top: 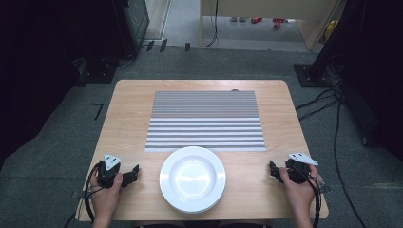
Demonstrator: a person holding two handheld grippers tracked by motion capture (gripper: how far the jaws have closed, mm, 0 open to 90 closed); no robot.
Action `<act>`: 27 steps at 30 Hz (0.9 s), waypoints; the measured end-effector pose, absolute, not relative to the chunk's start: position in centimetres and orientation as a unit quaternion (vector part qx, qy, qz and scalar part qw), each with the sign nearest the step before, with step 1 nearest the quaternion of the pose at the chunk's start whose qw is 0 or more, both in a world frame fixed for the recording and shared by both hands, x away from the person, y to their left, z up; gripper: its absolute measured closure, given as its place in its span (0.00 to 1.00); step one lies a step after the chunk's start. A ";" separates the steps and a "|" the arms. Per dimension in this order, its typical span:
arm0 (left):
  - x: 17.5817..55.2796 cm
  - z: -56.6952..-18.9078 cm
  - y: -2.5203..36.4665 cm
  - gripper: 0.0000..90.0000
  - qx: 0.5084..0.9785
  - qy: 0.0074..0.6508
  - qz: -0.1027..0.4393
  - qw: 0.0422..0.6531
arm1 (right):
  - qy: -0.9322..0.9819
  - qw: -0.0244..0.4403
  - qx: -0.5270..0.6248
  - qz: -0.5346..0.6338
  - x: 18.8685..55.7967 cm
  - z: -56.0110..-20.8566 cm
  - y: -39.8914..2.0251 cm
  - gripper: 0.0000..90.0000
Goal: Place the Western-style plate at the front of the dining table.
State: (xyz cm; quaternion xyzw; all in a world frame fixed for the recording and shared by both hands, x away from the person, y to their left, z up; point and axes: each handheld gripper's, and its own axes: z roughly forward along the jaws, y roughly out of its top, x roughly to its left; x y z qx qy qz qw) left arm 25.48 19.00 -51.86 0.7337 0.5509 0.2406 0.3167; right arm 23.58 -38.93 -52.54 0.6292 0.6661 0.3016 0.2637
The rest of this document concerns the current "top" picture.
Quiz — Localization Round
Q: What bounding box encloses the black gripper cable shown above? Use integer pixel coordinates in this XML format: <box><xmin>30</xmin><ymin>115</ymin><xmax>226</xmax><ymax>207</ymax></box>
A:
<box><xmin>83</xmin><ymin>161</ymin><xmax>104</xmax><ymax>223</ymax></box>
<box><xmin>296</xmin><ymin>166</ymin><xmax>322</xmax><ymax>228</ymax></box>

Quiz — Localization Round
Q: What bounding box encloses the light wooden desk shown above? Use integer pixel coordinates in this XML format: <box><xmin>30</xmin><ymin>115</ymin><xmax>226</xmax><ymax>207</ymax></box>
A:
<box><xmin>199</xmin><ymin>0</ymin><xmax>347</xmax><ymax>52</ymax></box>

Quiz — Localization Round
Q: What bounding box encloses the black cabinet with glass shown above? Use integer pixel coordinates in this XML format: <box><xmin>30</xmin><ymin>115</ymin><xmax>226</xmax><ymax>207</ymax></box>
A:
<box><xmin>112</xmin><ymin>0</ymin><xmax>150</xmax><ymax>59</ymax></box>

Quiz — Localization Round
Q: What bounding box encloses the yellow object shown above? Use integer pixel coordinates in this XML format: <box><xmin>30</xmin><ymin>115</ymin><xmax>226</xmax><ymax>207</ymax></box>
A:
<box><xmin>322</xmin><ymin>19</ymin><xmax>340</xmax><ymax>45</ymax></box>

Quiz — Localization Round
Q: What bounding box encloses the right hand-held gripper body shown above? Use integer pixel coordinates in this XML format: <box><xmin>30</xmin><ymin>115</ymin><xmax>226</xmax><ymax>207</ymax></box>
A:
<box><xmin>283</xmin><ymin>152</ymin><xmax>319</xmax><ymax>185</ymax></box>

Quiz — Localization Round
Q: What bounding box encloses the person's left hand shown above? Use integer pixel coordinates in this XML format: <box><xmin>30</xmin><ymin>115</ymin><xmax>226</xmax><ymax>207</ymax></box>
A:
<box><xmin>89</xmin><ymin>172</ymin><xmax>125</xmax><ymax>221</ymax></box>

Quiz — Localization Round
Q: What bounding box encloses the black hanging cable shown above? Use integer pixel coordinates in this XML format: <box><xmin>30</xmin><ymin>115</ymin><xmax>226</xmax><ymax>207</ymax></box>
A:
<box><xmin>200</xmin><ymin>0</ymin><xmax>221</xmax><ymax>49</ymax></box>

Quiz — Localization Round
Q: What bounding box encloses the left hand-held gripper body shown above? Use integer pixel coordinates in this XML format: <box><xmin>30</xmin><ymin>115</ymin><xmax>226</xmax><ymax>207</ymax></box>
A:
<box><xmin>96</xmin><ymin>154</ymin><xmax>123</xmax><ymax>190</ymax></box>

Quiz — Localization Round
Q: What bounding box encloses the grey striped placemat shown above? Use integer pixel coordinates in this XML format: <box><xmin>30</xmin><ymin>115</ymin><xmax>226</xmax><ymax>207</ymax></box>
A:
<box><xmin>144</xmin><ymin>90</ymin><xmax>267</xmax><ymax>153</ymax></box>

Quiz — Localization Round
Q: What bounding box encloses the black square stand base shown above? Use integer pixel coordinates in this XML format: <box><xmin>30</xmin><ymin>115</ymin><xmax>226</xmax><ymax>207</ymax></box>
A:
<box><xmin>293</xmin><ymin>63</ymin><xmax>336</xmax><ymax>88</ymax></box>

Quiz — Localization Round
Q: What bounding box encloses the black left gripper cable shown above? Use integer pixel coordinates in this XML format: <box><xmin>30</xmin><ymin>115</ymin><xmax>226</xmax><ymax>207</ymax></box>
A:
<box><xmin>83</xmin><ymin>161</ymin><xmax>104</xmax><ymax>223</ymax></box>

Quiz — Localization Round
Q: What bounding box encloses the person's right hand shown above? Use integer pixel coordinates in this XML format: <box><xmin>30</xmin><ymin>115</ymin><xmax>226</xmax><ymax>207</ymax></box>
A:
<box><xmin>278</xmin><ymin>164</ymin><xmax>321</xmax><ymax>219</ymax></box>

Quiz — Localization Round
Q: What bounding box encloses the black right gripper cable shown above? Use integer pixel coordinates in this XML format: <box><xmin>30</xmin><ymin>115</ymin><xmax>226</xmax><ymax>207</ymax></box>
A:
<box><xmin>296</xmin><ymin>166</ymin><xmax>322</xmax><ymax>228</ymax></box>

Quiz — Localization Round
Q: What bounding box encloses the dark curtain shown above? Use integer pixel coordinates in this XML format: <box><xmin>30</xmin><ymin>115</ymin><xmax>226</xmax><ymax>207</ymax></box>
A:
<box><xmin>312</xmin><ymin>0</ymin><xmax>403</xmax><ymax>161</ymax></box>
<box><xmin>0</xmin><ymin>0</ymin><xmax>127</xmax><ymax>172</ymax></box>

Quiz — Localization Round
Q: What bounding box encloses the red tool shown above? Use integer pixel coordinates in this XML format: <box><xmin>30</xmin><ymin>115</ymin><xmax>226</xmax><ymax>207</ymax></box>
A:
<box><xmin>272</xmin><ymin>18</ymin><xmax>287</xmax><ymax>31</ymax></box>

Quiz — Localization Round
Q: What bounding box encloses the black flat stand base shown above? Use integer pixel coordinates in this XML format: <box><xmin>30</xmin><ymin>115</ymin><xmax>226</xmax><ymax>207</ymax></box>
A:
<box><xmin>75</xmin><ymin>56</ymin><xmax>118</xmax><ymax>86</ymax></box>

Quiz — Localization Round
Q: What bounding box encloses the white round plate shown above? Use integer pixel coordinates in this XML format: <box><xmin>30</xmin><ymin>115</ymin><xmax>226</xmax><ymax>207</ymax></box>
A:
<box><xmin>159</xmin><ymin>145</ymin><xmax>227</xmax><ymax>215</ymax></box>

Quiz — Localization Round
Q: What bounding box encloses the long black floor cable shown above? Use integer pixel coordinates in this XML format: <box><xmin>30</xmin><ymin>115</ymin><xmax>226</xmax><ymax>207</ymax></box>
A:
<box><xmin>332</xmin><ymin>100</ymin><xmax>369</xmax><ymax>228</ymax></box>

